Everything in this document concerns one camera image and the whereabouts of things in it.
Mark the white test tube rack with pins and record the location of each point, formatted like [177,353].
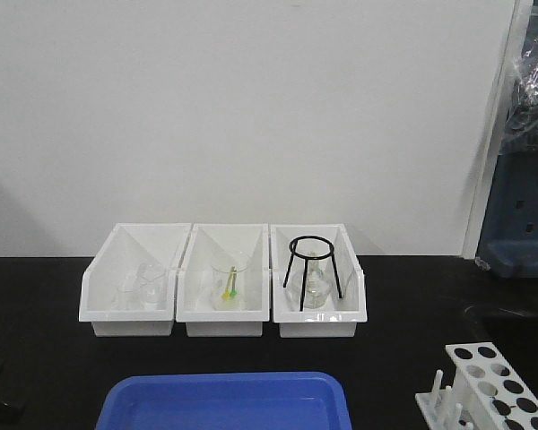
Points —
[486,393]

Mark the left white storage bin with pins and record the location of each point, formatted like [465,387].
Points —
[127,246]

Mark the white storage bin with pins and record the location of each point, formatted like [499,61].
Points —
[195,281]
[338,317]
[127,246]

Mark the small glass beakers cluster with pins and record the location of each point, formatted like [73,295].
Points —
[142,290]

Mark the yellow plastic dropper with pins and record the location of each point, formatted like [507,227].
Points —
[226,293]

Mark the middle white storage bin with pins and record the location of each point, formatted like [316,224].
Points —
[195,281]

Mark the green plastic dropper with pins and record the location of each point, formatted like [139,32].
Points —
[233,282]

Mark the glass beaker with droppers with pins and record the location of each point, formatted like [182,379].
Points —
[221,264]

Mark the blue plastic tray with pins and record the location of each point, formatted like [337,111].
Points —
[264,400]

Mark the right white storage bin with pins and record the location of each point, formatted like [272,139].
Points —
[338,317]

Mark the glass flask under tripod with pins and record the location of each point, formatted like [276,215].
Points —
[307,284]

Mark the dark blue perforated crate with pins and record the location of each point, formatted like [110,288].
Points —
[509,239]

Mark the clear plastic wrap bag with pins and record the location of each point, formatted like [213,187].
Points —
[521,128]

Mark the black wire tripod stand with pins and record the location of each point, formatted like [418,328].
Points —
[325,249]

